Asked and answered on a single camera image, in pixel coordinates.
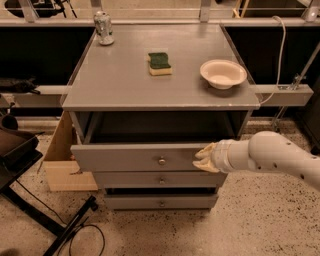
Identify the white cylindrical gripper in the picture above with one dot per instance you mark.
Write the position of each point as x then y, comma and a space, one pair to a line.
219, 156

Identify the grey top drawer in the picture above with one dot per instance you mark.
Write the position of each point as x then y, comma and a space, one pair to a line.
134, 141

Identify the grey drawer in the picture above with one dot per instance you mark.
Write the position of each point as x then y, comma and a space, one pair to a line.
159, 179
134, 141
167, 202

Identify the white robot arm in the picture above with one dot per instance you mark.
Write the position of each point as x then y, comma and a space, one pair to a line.
265, 151

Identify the round metal drawer knob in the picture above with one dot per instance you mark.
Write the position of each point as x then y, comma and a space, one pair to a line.
161, 161

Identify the grey drawer cabinet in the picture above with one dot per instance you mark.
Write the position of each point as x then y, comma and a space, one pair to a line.
117, 79

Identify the grey bottom drawer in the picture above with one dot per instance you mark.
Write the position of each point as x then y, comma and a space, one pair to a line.
167, 202

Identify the grey middle drawer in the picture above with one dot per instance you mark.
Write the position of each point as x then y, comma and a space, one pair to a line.
159, 179

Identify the white bowl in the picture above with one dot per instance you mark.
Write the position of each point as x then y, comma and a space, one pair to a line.
223, 74

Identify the green yellow sponge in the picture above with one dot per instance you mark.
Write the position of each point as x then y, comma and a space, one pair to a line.
159, 64

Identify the cardboard box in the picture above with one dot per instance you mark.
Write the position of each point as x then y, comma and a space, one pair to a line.
62, 170

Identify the crushed silver can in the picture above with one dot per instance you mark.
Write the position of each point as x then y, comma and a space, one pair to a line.
103, 27

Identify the black stand with tray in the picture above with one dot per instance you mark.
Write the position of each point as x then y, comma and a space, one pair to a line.
18, 153

